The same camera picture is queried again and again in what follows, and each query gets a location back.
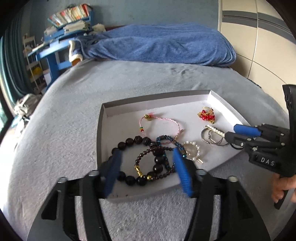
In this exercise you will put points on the row of books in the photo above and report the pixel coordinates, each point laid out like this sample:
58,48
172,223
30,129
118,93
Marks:
70,15

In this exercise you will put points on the pearl hair clip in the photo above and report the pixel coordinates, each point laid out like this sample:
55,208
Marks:
215,130

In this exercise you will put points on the red bead gold charm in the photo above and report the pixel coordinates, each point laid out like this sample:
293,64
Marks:
207,114

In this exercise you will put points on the right hand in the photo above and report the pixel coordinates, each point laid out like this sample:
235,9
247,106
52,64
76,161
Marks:
280,184

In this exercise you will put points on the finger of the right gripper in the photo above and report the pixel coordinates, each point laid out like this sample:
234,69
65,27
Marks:
236,141
247,130

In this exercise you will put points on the teal curtain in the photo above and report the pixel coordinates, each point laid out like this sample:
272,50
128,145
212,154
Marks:
13,69

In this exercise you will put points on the silver key rings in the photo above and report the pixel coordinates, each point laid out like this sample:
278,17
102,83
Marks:
211,138

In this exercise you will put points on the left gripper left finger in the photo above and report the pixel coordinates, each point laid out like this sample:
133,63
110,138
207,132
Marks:
111,169

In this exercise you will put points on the blue wooden desk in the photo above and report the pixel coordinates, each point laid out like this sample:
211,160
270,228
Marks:
58,41

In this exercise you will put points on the blue fleece blanket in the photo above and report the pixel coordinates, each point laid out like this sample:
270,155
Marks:
188,43

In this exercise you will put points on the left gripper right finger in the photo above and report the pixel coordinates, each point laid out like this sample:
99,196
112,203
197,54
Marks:
183,173

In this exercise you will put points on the white shelf rack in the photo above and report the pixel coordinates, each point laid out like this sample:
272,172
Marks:
33,66

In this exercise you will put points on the cream wardrobe doors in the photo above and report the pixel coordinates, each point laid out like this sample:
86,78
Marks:
263,42

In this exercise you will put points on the grey cardboard tray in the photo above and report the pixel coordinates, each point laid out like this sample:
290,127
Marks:
167,119

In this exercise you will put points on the grey clothes pile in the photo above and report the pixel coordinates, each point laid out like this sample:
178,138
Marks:
26,105

